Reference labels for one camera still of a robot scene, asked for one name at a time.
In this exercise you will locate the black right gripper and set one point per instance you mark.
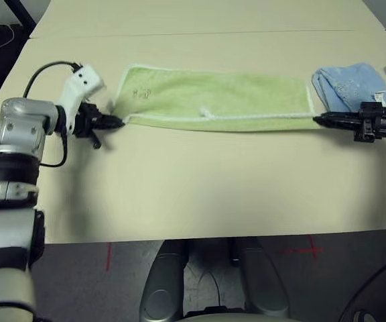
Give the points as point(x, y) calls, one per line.
point(377, 122)

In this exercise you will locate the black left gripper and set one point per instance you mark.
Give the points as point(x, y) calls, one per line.
point(85, 122)

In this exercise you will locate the green towel with white trim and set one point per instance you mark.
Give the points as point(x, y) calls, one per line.
point(213, 94)

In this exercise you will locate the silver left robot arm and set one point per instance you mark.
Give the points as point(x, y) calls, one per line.
point(18, 120)

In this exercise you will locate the folded light blue towel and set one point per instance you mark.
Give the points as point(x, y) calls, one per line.
point(347, 84)

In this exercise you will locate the grey right robot leg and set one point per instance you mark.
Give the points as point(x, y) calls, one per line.
point(263, 281)

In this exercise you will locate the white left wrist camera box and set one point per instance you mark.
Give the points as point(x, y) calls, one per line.
point(82, 80)

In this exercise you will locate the red floor tape cross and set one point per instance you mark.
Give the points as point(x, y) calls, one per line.
point(300, 250)
point(108, 258)

